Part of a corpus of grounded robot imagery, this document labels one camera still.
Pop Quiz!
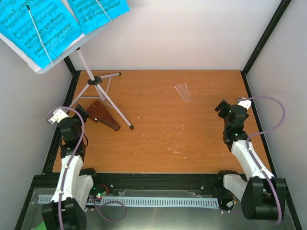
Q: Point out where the green paper scrap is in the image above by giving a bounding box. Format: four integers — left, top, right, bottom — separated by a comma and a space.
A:
31, 222, 47, 230

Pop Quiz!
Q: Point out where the light blue cable duct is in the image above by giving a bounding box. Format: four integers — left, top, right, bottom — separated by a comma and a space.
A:
38, 194, 220, 209

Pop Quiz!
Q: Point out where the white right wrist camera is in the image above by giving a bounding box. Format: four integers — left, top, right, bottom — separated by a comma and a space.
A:
236, 97, 252, 110

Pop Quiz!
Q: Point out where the white music stand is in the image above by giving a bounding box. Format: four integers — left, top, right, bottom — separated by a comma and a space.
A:
0, 0, 135, 130

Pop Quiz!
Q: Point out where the clear plastic metronome cover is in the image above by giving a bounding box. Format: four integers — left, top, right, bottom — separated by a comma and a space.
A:
175, 83, 190, 102

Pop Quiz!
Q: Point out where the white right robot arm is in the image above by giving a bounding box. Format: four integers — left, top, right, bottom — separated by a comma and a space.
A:
215, 98, 287, 225

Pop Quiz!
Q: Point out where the blue sheet music right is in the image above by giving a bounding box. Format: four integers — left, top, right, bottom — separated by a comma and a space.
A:
68, 0, 130, 35

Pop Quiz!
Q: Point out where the brown wooden metronome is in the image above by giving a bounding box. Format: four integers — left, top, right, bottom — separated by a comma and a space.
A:
86, 100, 120, 131

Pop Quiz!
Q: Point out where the black aluminium frame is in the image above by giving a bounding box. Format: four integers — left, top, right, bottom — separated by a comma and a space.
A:
15, 0, 291, 230

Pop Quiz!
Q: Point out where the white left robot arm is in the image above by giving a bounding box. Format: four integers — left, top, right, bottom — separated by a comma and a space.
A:
41, 104, 100, 230

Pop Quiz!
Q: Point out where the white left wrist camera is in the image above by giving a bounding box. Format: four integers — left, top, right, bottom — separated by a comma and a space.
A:
48, 109, 69, 124

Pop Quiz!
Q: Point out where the blue sheet music left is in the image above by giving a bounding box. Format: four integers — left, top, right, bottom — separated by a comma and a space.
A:
0, 0, 82, 69

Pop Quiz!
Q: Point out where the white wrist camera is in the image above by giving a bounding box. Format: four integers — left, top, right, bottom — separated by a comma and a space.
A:
236, 97, 252, 110
48, 109, 69, 124

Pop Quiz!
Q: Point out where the blue sheet music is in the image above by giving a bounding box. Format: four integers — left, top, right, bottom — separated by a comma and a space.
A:
0, 0, 82, 69
68, 0, 130, 35

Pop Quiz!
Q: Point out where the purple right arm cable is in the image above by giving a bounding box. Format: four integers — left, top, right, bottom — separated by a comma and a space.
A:
218, 95, 286, 225

